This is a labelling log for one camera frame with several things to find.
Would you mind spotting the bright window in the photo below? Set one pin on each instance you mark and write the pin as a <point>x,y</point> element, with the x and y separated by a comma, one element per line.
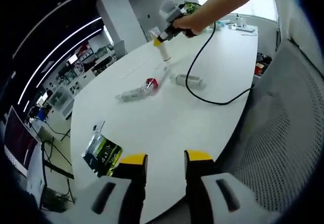
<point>253,6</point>

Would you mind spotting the computer monitor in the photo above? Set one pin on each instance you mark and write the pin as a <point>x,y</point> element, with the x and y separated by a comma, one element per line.
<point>17,138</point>

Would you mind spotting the white glass-front cabinet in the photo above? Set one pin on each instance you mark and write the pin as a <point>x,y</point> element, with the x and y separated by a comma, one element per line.
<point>63,102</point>

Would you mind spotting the square white skincare bottle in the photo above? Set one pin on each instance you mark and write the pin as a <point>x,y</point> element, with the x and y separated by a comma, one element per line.
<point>195,81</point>

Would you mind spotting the person's right hand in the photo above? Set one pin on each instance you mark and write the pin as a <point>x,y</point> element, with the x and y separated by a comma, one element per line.
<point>195,23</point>

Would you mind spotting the white square pillar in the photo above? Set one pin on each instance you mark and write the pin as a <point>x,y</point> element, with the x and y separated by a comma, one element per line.
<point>119,16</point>

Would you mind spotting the flat white device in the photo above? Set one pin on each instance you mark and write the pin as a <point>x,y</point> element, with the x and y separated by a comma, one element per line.
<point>249,30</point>

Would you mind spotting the person's white shirt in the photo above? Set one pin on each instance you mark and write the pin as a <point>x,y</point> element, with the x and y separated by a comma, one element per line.
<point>286,4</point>

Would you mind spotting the grey chair back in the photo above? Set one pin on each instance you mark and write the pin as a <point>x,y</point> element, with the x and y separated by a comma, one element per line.
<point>120,48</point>

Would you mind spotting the white standing desk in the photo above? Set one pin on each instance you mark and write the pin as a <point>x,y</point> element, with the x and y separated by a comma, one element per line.
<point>35,168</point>

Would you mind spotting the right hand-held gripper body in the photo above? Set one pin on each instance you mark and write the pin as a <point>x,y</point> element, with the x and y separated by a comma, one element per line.
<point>173,14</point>

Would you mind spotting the clear-capped white skincare bottle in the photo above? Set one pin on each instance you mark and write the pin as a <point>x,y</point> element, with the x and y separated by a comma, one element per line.
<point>131,96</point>

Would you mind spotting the red-collared white skincare bottle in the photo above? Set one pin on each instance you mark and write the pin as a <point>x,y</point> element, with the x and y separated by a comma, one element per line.
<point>160,74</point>

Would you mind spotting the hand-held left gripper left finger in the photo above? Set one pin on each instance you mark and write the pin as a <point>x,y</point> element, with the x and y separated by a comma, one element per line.
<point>126,191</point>

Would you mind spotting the long white skincare tube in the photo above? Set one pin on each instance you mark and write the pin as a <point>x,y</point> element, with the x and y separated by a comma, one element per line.
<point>164,53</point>

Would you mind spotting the green potted plant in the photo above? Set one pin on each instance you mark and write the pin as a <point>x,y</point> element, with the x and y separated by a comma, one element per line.
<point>189,7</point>

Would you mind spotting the green skincare pouch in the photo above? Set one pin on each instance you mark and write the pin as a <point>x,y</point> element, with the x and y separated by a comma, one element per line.
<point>103,150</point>

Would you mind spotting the red orange box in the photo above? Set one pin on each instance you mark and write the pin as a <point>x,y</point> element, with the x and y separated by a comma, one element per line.
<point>259,69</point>

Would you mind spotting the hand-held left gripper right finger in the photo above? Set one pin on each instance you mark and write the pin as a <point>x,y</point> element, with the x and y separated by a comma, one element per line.
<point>200,191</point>

